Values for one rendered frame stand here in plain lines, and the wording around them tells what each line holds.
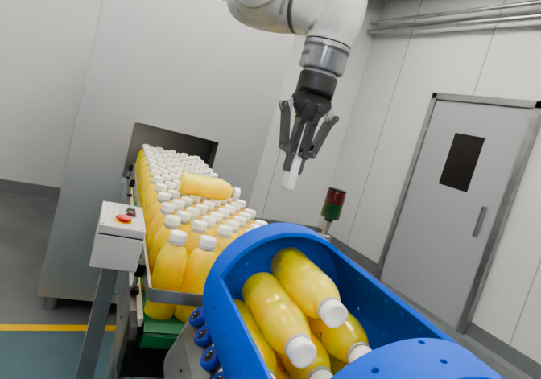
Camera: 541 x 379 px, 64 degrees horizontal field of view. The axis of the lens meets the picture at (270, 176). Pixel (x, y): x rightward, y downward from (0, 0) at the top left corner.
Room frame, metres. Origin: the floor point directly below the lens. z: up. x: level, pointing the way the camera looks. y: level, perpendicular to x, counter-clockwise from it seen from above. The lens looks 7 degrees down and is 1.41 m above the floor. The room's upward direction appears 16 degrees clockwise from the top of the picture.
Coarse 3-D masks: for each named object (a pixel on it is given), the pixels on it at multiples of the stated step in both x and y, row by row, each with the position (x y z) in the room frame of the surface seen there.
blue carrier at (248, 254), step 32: (288, 224) 0.79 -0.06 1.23; (224, 256) 0.74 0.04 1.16; (256, 256) 0.78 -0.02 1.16; (320, 256) 0.83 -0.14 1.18; (224, 288) 0.67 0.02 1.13; (352, 288) 0.79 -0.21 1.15; (384, 288) 0.64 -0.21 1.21; (224, 320) 0.62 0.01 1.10; (384, 320) 0.69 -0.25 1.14; (416, 320) 0.57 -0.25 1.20; (224, 352) 0.59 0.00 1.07; (256, 352) 0.50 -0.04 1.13; (384, 352) 0.41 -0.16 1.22; (416, 352) 0.40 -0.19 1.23; (448, 352) 0.41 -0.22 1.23
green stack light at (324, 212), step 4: (324, 200) 1.41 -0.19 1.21; (324, 204) 1.39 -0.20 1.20; (328, 204) 1.38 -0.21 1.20; (332, 204) 1.37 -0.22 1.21; (324, 208) 1.39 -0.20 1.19; (328, 208) 1.38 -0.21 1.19; (332, 208) 1.37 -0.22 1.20; (336, 208) 1.37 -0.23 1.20; (340, 208) 1.38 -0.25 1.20; (320, 212) 1.41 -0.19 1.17; (324, 212) 1.38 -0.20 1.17; (328, 212) 1.38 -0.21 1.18; (332, 212) 1.37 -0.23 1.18; (336, 212) 1.38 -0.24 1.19; (340, 212) 1.39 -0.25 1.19; (324, 216) 1.38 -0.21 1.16; (328, 216) 1.37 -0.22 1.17; (332, 216) 1.37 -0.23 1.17; (336, 216) 1.38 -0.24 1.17
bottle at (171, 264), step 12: (168, 240) 0.96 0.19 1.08; (168, 252) 0.94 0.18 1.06; (180, 252) 0.95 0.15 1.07; (156, 264) 0.95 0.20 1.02; (168, 264) 0.94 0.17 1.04; (180, 264) 0.95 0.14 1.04; (156, 276) 0.94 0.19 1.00; (168, 276) 0.94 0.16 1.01; (180, 276) 0.96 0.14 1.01; (156, 288) 0.94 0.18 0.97; (168, 288) 0.94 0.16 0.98; (156, 312) 0.94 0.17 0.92; (168, 312) 0.95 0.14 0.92
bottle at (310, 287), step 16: (288, 256) 0.76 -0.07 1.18; (304, 256) 0.76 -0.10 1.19; (272, 272) 0.78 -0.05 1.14; (288, 272) 0.71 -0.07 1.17; (304, 272) 0.69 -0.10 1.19; (320, 272) 0.69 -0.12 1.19; (288, 288) 0.70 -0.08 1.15; (304, 288) 0.66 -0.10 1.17; (320, 288) 0.64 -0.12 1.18; (336, 288) 0.66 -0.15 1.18; (304, 304) 0.64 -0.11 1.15; (320, 304) 0.62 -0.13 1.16
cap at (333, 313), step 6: (330, 300) 0.62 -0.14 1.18; (336, 300) 0.63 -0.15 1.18; (324, 306) 0.62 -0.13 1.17; (330, 306) 0.61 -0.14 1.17; (336, 306) 0.61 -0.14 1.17; (342, 306) 0.61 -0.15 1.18; (324, 312) 0.61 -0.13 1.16; (330, 312) 0.61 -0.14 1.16; (336, 312) 0.61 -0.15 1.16; (342, 312) 0.61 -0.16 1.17; (324, 318) 0.61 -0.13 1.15; (330, 318) 0.61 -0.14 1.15; (336, 318) 0.61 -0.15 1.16; (342, 318) 0.62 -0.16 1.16; (330, 324) 0.61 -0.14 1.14; (336, 324) 0.61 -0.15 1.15
